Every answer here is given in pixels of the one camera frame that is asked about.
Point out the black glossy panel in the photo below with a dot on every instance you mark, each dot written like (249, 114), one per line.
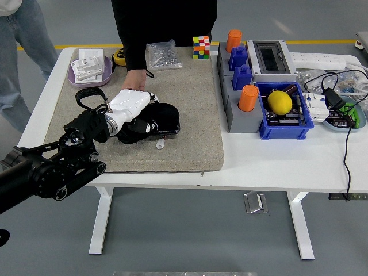
(172, 132)

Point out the light blue dish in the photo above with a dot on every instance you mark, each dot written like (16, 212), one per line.
(339, 129)

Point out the clear bags of small parts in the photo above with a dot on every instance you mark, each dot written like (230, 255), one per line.
(305, 76)

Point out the white power strip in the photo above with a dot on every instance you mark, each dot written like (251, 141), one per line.
(316, 59)

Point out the clear bag of screws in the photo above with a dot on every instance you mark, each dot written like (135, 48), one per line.
(163, 56)

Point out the colourful puzzle cube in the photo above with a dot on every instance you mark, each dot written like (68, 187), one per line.
(201, 47)

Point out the person's right hand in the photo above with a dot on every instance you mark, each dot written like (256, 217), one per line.
(135, 80)

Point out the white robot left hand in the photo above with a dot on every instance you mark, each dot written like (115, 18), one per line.
(128, 103)

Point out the dark electronic modules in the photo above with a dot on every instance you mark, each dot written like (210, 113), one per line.
(339, 121)

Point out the person's right forearm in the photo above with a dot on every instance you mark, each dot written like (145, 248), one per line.
(133, 51)

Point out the yellow lemon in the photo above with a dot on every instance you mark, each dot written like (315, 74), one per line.
(280, 103)

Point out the white table leg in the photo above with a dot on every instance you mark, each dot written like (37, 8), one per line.
(301, 224)
(100, 218)

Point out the white terminal block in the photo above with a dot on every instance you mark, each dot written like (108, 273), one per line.
(315, 111)

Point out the white electrical enclosure box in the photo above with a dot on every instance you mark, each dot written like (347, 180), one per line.
(270, 59)

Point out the green connector block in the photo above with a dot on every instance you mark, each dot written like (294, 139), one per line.
(355, 115)

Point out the grey peg base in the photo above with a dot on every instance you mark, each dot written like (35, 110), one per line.
(223, 62)
(242, 122)

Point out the yellow tape measure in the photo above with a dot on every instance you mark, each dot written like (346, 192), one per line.
(118, 57)

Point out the white cart edge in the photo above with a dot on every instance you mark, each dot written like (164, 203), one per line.
(363, 42)

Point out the person in background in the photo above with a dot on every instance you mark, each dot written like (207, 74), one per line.
(20, 57)

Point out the brown cylindrical component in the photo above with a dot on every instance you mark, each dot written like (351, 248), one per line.
(291, 90)

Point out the white wall switch plate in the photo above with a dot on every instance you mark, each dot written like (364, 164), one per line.
(91, 53)
(92, 80)
(86, 68)

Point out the purple oval tray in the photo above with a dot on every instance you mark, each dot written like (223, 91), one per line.
(106, 78)

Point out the black power adapter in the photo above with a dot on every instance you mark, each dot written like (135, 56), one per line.
(334, 99)

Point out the black robot body part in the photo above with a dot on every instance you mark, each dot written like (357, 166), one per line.
(3, 238)

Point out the blue plastic bin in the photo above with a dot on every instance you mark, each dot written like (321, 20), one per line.
(285, 131)

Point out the blue square peg block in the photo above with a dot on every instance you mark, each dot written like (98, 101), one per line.
(238, 57)
(242, 78)

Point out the grey-brown mat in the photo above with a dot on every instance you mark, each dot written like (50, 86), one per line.
(187, 115)

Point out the black under-table control box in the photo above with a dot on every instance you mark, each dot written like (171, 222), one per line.
(337, 196)

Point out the orange cylinder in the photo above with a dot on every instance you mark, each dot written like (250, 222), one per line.
(247, 98)
(234, 39)

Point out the silver metal floor bracket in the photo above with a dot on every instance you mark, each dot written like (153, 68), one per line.
(255, 202)

